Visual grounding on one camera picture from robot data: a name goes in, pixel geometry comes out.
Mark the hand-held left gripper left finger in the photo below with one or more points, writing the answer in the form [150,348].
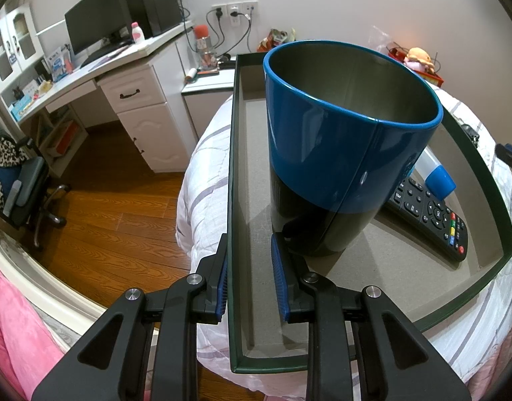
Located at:
[222,288]

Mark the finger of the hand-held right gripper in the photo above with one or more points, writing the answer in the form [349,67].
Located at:
[510,155]

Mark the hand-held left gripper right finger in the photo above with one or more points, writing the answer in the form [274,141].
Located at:
[281,286]

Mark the dark green tray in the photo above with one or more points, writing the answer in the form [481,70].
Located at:
[256,225]

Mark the blue cap clear bottle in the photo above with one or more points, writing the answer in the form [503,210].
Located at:
[439,179]

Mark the black remote control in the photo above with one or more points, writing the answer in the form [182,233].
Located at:
[435,217]

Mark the blue and black tumbler cup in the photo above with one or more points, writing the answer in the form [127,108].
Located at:
[331,158]

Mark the white striped quilt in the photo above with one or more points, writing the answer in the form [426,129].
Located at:
[205,200]

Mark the red box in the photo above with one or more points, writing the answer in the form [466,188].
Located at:
[431,76]

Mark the orange plush toy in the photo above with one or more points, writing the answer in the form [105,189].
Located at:
[418,58]

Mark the clear plastic bag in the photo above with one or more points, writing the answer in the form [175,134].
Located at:
[385,37]

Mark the white nightstand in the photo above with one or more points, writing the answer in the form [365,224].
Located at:
[205,100]

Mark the white desk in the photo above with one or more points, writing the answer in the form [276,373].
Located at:
[139,108]

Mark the pink cloth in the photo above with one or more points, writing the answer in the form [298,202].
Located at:
[13,330]

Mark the white tape roll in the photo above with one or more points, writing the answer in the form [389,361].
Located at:
[191,74]

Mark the office chair with clothes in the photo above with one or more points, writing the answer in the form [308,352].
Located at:
[22,188]

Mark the red cap bottle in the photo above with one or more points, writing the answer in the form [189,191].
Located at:
[205,48]

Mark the colourful paper bag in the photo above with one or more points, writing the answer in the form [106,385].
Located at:
[276,39]

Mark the pink cap bottle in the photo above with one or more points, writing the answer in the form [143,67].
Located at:
[137,34]

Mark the teal tissue box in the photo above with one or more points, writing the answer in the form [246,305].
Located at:
[21,107]

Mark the blue printed packets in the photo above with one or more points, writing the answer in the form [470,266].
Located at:
[59,63]

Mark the black monitor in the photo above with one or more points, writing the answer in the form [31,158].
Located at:
[97,21]

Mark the black computer tower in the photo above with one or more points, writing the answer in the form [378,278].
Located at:
[151,0]

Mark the white glass door cabinet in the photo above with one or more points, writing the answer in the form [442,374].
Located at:
[11,46]

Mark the white bed frame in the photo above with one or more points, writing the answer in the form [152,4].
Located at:
[43,284]

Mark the white wall outlet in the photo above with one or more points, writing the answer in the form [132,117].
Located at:
[235,9]

